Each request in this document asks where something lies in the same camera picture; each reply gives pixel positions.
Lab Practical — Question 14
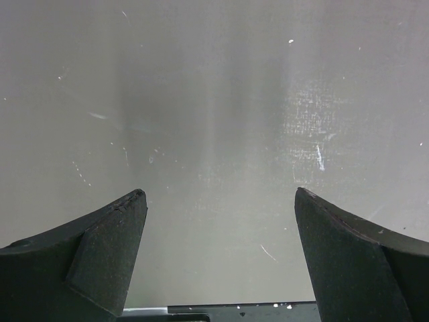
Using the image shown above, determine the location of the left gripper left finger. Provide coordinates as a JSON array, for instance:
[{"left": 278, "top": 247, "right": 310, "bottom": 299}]
[{"left": 1, "top": 189, "right": 147, "bottom": 321}]

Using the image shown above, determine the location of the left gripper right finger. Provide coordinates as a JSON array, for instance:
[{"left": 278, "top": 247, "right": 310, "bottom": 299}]
[{"left": 294, "top": 188, "right": 428, "bottom": 321}]

